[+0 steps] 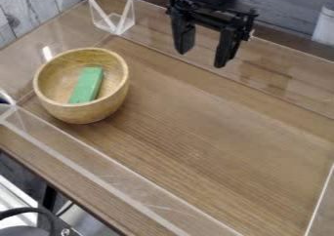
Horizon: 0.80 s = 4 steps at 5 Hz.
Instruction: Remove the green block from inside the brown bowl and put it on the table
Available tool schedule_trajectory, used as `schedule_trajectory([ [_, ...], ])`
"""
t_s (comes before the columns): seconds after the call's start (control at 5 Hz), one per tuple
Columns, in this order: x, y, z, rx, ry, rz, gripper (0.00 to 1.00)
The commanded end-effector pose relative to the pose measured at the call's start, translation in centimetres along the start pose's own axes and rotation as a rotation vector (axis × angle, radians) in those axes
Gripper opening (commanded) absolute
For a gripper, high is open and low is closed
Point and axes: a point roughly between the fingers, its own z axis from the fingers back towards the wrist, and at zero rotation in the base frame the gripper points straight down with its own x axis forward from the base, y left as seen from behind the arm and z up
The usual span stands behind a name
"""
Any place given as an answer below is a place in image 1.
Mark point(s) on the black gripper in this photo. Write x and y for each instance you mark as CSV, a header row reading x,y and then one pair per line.
x,y
230,15

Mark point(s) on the green rectangular block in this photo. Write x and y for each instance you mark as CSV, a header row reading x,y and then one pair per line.
x,y
87,86

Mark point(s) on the light wooden bowl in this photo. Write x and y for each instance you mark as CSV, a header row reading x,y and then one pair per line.
x,y
56,77

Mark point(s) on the white cylindrical container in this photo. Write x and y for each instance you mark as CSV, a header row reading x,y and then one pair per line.
x,y
324,30

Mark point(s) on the black table leg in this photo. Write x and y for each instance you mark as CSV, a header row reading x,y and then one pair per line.
x,y
50,198

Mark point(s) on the clear acrylic tray wall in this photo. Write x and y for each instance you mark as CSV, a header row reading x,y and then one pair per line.
x,y
214,152

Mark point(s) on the black metal bracket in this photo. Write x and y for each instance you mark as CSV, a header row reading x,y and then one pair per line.
x,y
55,225

